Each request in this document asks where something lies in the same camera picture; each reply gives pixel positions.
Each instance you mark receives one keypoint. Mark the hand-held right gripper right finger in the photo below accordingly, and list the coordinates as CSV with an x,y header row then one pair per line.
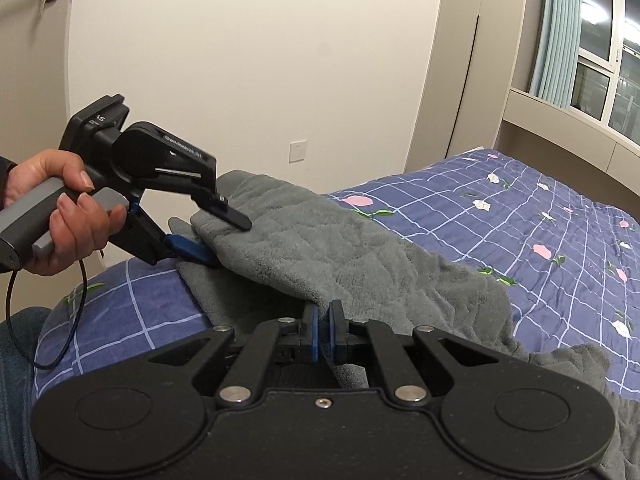
x,y
333,332

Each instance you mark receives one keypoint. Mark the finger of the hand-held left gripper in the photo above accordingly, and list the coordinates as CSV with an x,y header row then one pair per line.
x,y
232,220
192,251

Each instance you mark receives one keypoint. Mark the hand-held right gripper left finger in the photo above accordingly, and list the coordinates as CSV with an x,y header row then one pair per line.
x,y
311,332

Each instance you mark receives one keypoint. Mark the grey fleece pants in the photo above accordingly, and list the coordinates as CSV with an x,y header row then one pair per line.
x,y
350,260

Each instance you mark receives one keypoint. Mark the person's left forearm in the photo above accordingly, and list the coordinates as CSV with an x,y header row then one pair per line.
x,y
5,175

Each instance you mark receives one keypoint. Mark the person's left hand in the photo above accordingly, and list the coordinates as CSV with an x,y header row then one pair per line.
x,y
75,240

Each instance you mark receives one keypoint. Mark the beige door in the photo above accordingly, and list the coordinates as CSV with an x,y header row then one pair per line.
x,y
30,85

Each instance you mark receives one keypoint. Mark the blue checked floral quilt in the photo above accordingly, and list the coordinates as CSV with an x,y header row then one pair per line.
x,y
500,220

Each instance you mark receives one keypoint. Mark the person's leg in jeans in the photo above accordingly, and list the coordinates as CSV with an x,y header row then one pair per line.
x,y
15,385

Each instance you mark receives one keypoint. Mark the beige wardrobe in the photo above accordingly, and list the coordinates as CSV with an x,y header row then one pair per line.
x,y
475,60

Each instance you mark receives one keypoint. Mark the beige window seat cabinet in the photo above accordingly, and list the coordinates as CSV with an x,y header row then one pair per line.
x,y
565,130

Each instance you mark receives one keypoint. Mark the light blue curtain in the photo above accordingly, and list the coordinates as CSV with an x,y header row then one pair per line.
x,y
555,35

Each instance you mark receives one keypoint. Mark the white wall socket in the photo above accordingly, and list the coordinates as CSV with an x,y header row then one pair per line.
x,y
297,151

